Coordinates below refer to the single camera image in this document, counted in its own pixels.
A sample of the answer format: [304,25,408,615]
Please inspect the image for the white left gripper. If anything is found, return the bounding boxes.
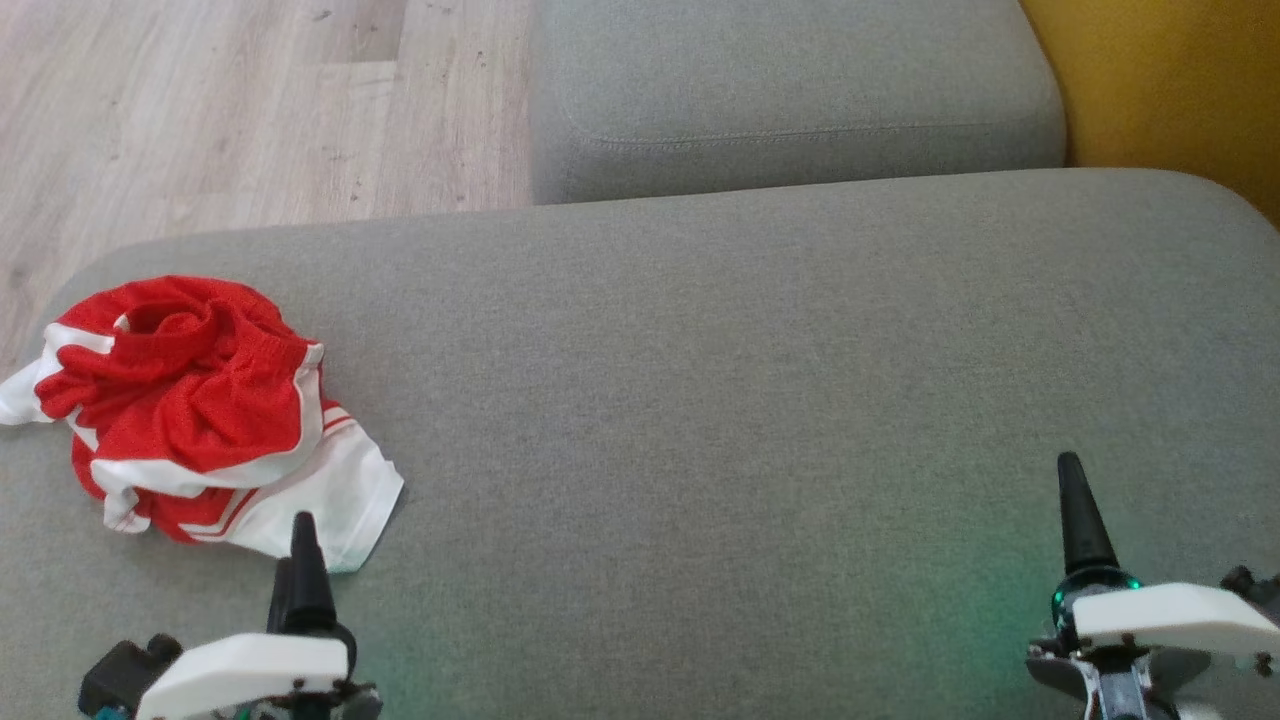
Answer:
[135,512,381,720]

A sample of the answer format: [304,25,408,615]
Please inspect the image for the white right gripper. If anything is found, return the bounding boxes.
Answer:
[1027,452,1280,720]

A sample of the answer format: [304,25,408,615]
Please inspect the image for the red and white sports jersey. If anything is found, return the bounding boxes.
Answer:
[0,320,406,576]

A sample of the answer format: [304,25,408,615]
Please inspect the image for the red shorts with white waistband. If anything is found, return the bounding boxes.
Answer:
[35,275,326,501]

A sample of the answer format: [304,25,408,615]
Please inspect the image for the large yellow sofa cushion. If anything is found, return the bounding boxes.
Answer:
[1018,0,1280,229]

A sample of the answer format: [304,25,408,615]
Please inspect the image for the grey sofa cushion with seam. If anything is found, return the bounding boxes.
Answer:
[528,0,1068,206]

